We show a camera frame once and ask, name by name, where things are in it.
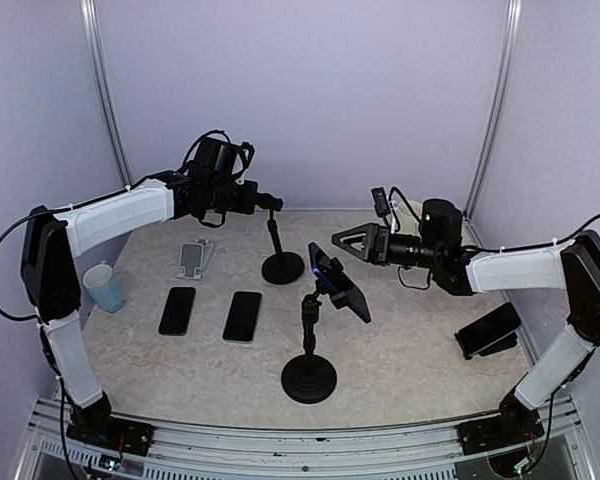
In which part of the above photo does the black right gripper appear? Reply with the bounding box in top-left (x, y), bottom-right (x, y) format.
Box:
top-left (333, 221), bottom-right (443, 268)

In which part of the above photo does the blue phone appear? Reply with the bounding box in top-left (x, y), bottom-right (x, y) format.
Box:
top-left (308, 242), bottom-right (372, 324)

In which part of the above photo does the black round stand base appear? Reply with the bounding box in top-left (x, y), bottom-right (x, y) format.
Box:
top-left (256, 193), bottom-right (304, 285)

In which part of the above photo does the black phone with silver back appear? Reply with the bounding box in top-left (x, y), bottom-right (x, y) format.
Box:
top-left (222, 291), bottom-right (262, 344)

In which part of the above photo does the black front stand with pole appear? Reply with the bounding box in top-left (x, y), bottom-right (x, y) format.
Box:
top-left (281, 291), bottom-right (337, 405)

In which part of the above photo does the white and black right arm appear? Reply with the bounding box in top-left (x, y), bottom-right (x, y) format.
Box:
top-left (331, 198), bottom-right (600, 444)

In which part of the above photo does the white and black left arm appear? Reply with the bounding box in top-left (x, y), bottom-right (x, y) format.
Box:
top-left (0, 130), bottom-right (258, 445)

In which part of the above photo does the white folding phone stand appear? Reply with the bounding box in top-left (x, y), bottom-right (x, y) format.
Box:
top-left (176, 239), bottom-right (214, 280)

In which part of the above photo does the black folding phone stand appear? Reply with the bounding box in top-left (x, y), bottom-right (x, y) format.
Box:
top-left (455, 332), bottom-right (518, 360)

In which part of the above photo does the white ceramic mug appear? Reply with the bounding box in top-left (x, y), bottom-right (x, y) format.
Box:
top-left (392, 200), bottom-right (422, 236)

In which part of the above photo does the light blue plastic cup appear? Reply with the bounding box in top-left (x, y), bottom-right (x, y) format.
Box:
top-left (82, 262), bottom-right (124, 314)

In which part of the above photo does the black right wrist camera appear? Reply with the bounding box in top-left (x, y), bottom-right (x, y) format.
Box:
top-left (371, 187), bottom-right (391, 218)

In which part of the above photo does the left aluminium frame post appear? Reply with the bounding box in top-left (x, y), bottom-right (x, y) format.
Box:
top-left (80, 0), bottom-right (134, 186)

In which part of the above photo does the aluminium frame post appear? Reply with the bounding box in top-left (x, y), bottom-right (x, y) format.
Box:
top-left (464, 0), bottom-right (523, 222)
top-left (80, 0), bottom-right (134, 186)

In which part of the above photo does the right aluminium frame post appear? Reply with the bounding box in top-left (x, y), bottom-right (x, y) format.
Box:
top-left (464, 0), bottom-right (523, 222)

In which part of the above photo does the aluminium front rail base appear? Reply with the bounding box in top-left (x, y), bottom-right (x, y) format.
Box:
top-left (11, 396), bottom-right (599, 479)

